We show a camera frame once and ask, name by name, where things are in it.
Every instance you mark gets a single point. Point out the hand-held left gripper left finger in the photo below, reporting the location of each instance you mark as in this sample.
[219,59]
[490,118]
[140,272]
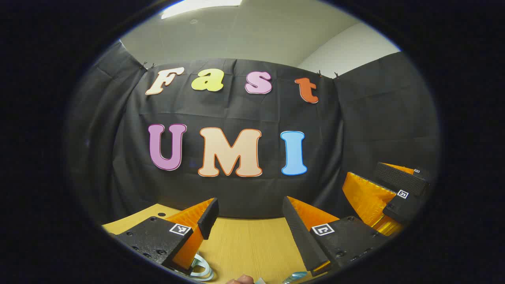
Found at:
[209,219]

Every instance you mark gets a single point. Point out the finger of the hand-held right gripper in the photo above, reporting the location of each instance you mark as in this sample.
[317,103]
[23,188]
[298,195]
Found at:
[406,208]
[398,179]

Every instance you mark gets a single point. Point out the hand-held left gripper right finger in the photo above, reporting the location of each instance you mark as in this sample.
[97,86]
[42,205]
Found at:
[300,232]

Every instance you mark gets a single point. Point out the blue skin care tube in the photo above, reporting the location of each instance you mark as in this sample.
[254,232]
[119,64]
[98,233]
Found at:
[296,277]

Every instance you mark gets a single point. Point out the light blue suitcase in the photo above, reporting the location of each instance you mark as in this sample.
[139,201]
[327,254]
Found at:
[210,265]

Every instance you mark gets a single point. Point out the black backdrop cloth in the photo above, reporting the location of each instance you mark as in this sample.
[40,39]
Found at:
[355,130]

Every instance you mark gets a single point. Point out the ceiling light panel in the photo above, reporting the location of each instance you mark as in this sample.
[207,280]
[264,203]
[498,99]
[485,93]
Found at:
[197,6]

